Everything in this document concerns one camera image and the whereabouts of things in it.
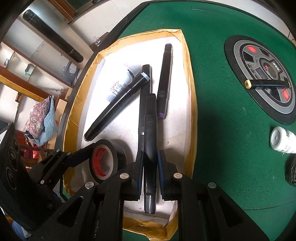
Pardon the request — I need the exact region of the yellow-taped cardboard box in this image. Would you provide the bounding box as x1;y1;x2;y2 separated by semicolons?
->
62;28;198;241

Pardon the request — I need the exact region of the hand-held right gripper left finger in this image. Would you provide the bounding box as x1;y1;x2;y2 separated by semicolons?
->
29;150;145;241

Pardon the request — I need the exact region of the dark round object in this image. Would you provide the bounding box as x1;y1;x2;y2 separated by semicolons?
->
285;158;296;186

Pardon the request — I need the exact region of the white standing air conditioner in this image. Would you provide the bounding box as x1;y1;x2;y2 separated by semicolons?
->
3;5;100;86

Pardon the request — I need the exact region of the round table control panel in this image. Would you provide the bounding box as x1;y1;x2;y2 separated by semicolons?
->
225;35;296;124

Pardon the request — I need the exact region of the plain black marker pen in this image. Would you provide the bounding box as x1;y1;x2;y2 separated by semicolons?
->
138;64;152;153
143;93;158;214

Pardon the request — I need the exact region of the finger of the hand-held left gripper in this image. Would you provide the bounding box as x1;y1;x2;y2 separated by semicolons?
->
29;144;100;186

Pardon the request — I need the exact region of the white bottle black cap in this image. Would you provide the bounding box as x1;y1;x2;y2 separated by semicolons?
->
106;66;139;102

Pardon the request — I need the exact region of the wooden shelf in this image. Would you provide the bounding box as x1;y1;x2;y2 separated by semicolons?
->
0;42;77;102

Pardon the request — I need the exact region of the black electrical tape roll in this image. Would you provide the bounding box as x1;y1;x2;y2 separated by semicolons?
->
89;139;126;184

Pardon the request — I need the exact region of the black marker grey cap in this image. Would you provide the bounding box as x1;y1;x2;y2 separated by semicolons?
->
84;72;151;141

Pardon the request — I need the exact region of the black marker yellow cap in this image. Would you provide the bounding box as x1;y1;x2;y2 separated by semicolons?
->
244;79;291;90

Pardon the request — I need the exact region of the black marker purple cap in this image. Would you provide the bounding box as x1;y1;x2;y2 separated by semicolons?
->
157;43;174;120

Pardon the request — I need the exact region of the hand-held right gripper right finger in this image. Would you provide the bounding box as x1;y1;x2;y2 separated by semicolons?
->
157;149;265;241

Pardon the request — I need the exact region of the floral cloth bundle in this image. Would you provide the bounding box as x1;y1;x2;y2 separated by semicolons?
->
23;96;58;146

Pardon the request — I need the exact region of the white bottle green label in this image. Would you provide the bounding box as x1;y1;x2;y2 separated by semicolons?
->
270;126;296;154

